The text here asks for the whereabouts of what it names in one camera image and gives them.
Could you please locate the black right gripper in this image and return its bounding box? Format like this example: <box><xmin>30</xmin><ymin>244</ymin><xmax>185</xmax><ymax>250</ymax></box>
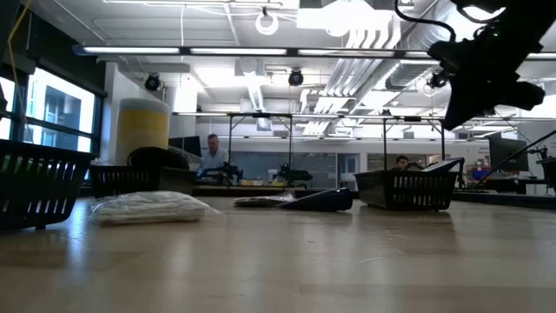
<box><xmin>427</xmin><ymin>30</ymin><xmax>546</xmax><ymax>131</ymax></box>

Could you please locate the clear bag with black item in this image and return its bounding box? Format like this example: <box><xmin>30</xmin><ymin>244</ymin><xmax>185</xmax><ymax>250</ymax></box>
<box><xmin>127</xmin><ymin>146</ymin><xmax>191</xmax><ymax>171</ymax></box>
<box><xmin>167</xmin><ymin>144</ymin><xmax>203</xmax><ymax>171</ymax></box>
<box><xmin>233</xmin><ymin>194</ymin><xmax>299</xmax><ymax>209</ymax></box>

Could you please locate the clear vanity pack bag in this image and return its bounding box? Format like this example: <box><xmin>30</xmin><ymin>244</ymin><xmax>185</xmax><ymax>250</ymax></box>
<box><xmin>89</xmin><ymin>190</ymin><xmax>225</xmax><ymax>226</ymax></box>

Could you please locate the black background monitor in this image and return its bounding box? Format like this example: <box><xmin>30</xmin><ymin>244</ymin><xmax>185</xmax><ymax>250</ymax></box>
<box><xmin>488</xmin><ymin>137</ymin><xmax>530</xmax><ymax>173</ymax></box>

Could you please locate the person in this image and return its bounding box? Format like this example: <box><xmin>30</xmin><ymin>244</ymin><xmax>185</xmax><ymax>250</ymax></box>
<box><xmin>200</xmin><ymin>133</ymin><xmax>230</xmax><ymax>170</ymax></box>
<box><xmin>390</xmin><ymin>154</ymin><xmax>425</xmax><ymax>172</ymax></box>

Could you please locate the black plastic basket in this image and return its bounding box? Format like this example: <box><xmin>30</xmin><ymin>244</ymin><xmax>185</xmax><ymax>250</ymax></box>
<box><xmin>354</xmin><ymin>169</ymin><xmax>458</xmax><ymax>213</ymax></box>
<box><xmin>536</xmin><ymin>156</ymin><xmax>556</xmax><ymax>195</ymax></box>
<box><xmin>0</xmin><ymin>138</ymin><xmax>96</xmax><ymax>232</ymax></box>
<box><xmin>88</xmin><ymin>163</ymin><xmax>199</xmax><ymax>203</ymax></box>

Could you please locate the yellow canister with white lid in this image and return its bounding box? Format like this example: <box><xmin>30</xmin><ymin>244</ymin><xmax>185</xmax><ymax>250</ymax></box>
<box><xmin>115</xmin><ymin>97</ymin><xmax>171</xmax><ymax>167</ymax></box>

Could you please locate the black bar with light strips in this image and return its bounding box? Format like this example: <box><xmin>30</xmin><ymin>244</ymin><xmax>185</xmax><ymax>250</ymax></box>
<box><xmin>72</xmin><ymin>43</ymin><xmax>556</xmax><ymax>61</ymax></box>

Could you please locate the large window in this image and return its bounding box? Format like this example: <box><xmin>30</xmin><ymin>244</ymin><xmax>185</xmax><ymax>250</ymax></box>
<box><xmin>0</xmin><ymin>64</ymin><xmax>104</xmax><ymax>154</ymax></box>

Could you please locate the black ceiling camera device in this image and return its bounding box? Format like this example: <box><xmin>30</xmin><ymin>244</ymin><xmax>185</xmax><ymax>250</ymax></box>
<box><xmin>426</xmin><ymin>69</ymin><xmax>448</xmax><ymax>90</ymax></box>

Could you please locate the silver ventilation duct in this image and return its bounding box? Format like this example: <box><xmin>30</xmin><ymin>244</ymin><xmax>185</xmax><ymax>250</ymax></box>
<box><xmin>384</xmin><ymin>0</ymin><xmax>479</xmax><ymax>92</ymax></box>

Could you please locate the white ring lamp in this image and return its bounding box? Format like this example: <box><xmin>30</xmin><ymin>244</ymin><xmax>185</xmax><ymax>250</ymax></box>
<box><xmin>255</xmin><ymin>11</ymin><xmax>281</xmax><ymax>37</ymax></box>

